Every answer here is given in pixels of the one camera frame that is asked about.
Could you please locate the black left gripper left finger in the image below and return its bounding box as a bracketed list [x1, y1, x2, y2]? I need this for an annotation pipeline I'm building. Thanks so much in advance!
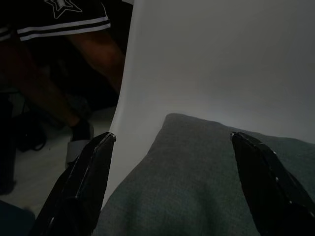
[29, 132, 117, 236]

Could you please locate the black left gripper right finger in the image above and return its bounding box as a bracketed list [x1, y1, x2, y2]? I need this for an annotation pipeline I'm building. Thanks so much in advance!
[230, 132, 315, 236]

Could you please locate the grey fabric pillow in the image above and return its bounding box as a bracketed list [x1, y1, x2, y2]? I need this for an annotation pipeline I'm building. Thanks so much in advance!
[93, 113, 315, 236]

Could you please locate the person in black shorts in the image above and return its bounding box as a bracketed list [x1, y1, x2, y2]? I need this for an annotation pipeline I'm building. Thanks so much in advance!
[0, 0, 126, 170]

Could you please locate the teal upholstered bed frame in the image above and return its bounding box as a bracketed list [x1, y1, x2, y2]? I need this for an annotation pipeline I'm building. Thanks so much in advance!
[0, 200, 35, 236]

